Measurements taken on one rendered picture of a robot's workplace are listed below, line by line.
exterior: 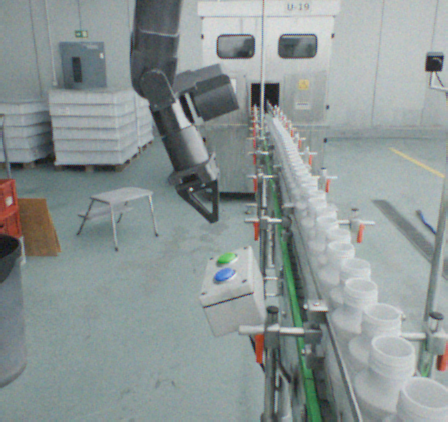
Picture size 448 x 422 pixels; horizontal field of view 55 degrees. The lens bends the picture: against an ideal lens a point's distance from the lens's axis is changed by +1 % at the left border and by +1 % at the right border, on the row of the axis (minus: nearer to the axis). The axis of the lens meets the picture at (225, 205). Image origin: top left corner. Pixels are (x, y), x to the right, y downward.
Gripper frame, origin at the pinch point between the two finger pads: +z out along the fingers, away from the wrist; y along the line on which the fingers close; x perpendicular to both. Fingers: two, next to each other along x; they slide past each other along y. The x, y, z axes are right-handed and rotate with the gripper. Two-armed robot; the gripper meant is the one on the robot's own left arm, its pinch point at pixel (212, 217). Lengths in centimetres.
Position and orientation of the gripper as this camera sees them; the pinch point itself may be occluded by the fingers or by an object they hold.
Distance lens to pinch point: 68.6
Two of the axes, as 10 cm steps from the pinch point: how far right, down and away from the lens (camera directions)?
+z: 3.5, 9.0, 2.6
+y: 0.6, -2.9, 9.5
